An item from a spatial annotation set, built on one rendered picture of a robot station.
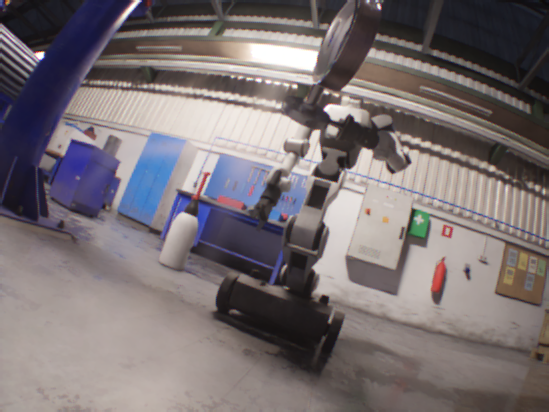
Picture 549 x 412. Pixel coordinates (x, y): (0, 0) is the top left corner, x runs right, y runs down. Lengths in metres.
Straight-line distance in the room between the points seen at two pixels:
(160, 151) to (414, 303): 5.15
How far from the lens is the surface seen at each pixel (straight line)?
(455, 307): 5.18
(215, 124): 5.91
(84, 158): 3.32
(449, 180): 5.49
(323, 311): 1.27
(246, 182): 5.07
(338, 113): 1.61
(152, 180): 5.34
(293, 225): 1.25
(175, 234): 2.15
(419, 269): 4.90
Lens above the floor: 0.32
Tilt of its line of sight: 10 degrees up
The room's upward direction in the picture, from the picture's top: 20 degrees clockwise
